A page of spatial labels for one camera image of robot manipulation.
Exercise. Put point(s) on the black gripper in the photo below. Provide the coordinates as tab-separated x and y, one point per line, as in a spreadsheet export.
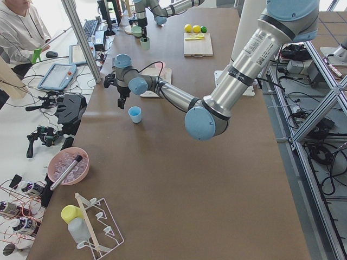
143	28
123	92

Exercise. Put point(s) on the green cup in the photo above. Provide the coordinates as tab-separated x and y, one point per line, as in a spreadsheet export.
145	43

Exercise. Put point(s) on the light blue cup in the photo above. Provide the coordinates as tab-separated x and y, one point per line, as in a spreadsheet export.
135	114

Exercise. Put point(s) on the pink cup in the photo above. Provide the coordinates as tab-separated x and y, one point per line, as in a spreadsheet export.
160	65

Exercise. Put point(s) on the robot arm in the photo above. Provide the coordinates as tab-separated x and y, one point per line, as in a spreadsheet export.
160	14
281	22

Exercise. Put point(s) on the green bowl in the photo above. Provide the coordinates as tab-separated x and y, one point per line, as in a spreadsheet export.
136	31

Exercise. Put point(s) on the wooden cup stand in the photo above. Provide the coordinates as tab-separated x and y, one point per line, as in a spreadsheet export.
130	15

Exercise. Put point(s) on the black monitor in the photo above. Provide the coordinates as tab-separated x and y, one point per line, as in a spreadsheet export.
105	7

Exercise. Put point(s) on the yellow plastic knife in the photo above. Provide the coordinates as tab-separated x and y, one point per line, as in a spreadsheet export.
193	39

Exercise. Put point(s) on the whole lemon upper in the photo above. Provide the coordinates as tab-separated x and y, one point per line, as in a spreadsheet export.
196	29

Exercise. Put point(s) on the black keyboard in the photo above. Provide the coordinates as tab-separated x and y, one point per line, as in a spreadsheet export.
89	28

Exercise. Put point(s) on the wooden cutting board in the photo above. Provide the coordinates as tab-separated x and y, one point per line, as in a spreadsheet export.
197	48

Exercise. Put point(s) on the blue teach pendant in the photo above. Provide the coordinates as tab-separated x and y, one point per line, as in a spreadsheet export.
58	77
76	55

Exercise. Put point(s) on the seated person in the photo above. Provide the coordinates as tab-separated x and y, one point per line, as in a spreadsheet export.
22	32

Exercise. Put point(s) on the yellow cup on rack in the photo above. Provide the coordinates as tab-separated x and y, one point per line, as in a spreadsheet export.
71	212

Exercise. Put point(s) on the grey cup on rack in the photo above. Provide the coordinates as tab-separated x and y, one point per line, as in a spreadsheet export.
78	229

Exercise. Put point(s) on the metal ice scoop handle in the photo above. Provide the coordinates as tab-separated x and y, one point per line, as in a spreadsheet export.
68	170

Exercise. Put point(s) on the aluminium frame post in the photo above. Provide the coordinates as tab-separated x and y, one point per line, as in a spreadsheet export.
70	9

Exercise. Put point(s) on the white wire drying rack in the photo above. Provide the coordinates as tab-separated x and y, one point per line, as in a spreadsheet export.
105	233

